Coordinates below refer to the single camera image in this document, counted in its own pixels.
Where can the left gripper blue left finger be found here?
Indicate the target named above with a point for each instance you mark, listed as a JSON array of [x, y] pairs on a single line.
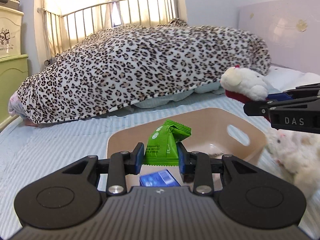
[[137, 158]]

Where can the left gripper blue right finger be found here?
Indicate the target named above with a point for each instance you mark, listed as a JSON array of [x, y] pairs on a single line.
[[182, 157]]

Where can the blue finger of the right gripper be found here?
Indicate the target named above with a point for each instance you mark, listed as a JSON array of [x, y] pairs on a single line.
[[278, 97]]

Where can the green snack packet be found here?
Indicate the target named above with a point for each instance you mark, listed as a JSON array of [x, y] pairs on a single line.
[[161, 149]]

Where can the blue tissue pack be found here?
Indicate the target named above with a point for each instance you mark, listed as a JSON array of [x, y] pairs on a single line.
[[161, 178]]

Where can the white red plush toy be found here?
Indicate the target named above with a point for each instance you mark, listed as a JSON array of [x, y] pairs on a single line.
[[245, 85]]

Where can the white pillow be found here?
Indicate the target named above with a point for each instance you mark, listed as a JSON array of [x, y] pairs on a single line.
[[282, 79]]

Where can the beige plastic basket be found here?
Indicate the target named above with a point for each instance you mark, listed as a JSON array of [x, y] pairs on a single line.
[[214, 131]]

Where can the light green quilt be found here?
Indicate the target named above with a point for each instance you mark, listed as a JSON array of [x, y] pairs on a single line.
[[214, 88]]

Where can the lilac headboard panel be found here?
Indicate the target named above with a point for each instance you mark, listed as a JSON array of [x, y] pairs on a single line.
[[290, 29]]

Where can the leopard print blanket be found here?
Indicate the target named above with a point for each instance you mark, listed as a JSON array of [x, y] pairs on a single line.
[[114, 68]]

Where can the striped light blue bedsheet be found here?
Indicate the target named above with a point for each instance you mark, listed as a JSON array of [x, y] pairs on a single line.
[[30, 153]]

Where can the pink cloth under blanket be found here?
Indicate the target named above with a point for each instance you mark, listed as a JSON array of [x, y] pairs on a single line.
[[15, 106]]

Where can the metal bed rail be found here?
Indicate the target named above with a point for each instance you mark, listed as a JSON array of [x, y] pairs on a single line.
[[112, 17]]

